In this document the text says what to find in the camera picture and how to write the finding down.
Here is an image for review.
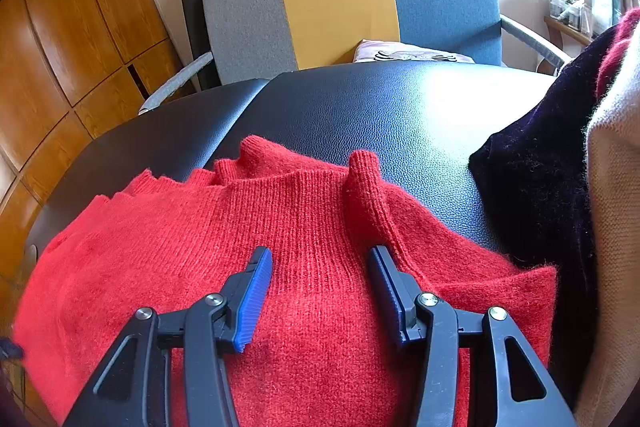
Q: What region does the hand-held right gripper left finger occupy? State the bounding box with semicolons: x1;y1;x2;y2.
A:
60;247;273;427

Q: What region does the beige knit sweater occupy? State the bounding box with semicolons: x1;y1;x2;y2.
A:
575;51;640;427

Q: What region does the wooden wardrobe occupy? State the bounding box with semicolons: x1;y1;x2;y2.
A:
0;0;202;260

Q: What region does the white green paper bag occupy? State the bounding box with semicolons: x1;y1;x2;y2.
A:
591;0;624;31

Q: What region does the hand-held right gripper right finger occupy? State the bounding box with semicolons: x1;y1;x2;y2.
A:
368;246;578;427

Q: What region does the dark velvet garment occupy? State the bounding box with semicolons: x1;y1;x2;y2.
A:
467;24;624;409

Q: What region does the heap of small desk items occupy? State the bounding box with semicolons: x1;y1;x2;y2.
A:
547;0;587;28

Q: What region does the red knit sweater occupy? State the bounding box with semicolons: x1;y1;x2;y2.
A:
12;135;559;427

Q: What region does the pink printed cushion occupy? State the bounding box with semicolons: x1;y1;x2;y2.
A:
352;39;474;66

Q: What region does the black rolled mat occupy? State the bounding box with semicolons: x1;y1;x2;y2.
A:
178;0;221;92

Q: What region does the wooden desk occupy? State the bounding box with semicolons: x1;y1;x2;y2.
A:
544;16;601;46

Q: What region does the dark red garment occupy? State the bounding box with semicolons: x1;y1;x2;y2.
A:
596;7;640;100

